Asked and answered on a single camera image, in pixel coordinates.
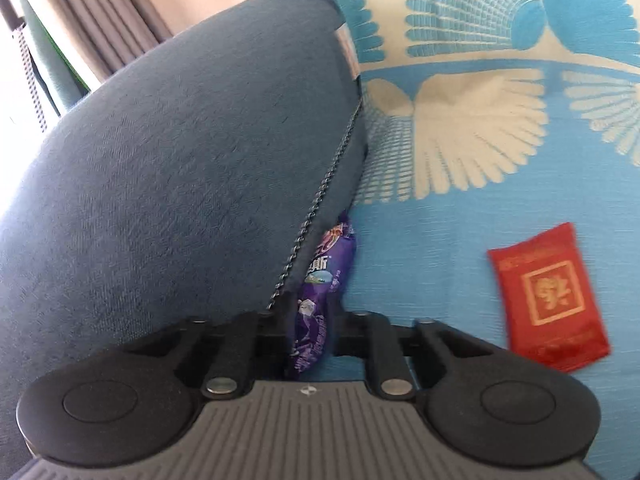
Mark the blue fan-print blanket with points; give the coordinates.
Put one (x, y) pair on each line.
(490, 160)

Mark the grey curtain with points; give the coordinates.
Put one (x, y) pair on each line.
(110, 10)

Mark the purple snack packet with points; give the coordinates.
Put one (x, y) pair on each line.
(320, 300)

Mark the blue fabric sofa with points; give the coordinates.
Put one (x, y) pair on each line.
(165, 175)

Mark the red snack packet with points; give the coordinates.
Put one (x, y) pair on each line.
(547, 297)

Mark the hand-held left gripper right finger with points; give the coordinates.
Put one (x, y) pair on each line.
(387, 355)

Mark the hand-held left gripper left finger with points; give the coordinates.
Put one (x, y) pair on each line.
(240, 347)

